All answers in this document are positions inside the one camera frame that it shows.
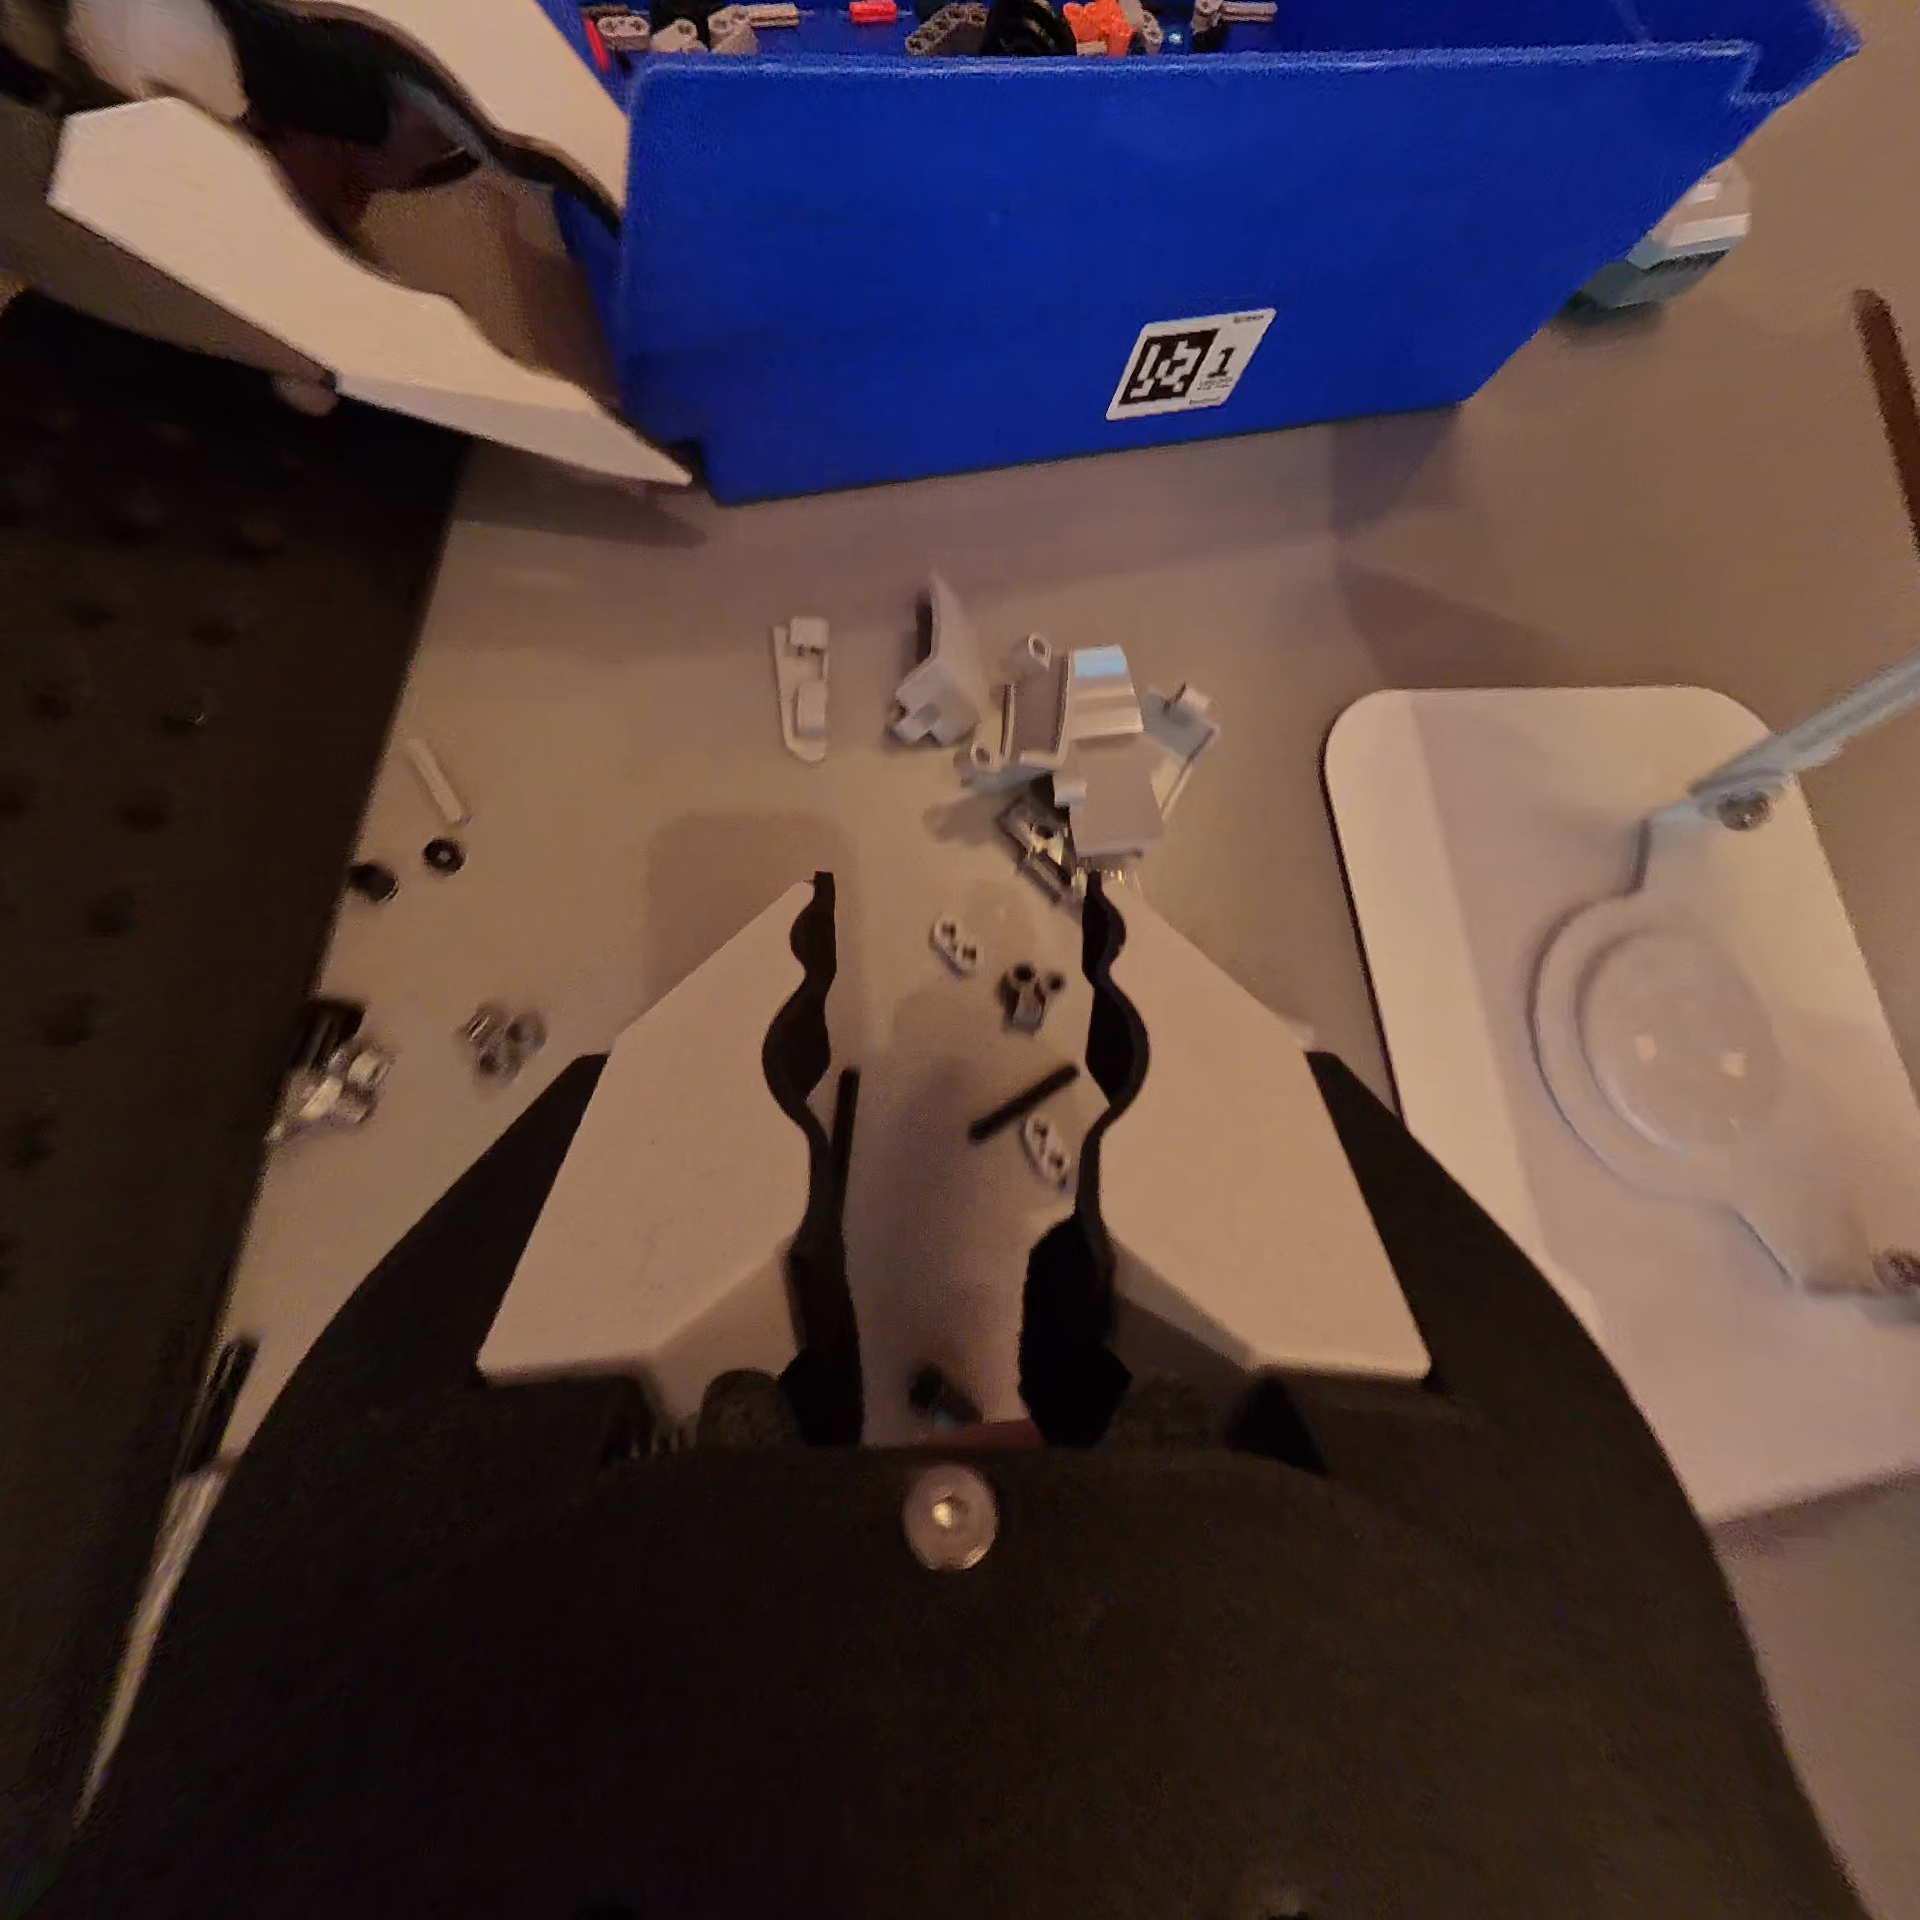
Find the black toy axle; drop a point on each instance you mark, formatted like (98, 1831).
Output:
(1022, 1101)
(843, 1141)

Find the long light grey toy piece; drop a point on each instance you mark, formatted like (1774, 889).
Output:
(805, 692)

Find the grey black toy joint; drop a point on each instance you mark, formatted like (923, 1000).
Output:
(338, 1073)

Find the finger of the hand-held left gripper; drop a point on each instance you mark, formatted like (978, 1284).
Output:
(523, 77)
(299, 285)

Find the grey toy double connector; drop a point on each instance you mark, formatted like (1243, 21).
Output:
(1031, 997)

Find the heap of assorted toy bricks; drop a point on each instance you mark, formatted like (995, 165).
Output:
(931, 29)

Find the blue bin with printed tag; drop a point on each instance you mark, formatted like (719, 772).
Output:
(974, 271)

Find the pale blue grey toy block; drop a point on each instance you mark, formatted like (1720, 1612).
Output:
(1674, 240)

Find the light grey toy link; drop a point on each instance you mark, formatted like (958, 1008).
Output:
(957, 945)
(1050, 1148)

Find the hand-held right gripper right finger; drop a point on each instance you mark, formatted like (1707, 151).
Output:
(1259, 1201)

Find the black dotted mat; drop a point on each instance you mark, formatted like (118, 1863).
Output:
(182, 751)

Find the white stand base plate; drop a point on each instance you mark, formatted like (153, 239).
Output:
(1471, 932)

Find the pile of grey toy bricks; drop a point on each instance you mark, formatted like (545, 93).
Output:
(1080, 735)

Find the light grey toy tube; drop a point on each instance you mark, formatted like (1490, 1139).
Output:
(434, 781)

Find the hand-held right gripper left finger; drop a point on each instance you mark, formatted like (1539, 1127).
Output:
(662, 1201)

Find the black toy axle pin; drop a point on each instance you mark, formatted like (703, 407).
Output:
(223, 1401)

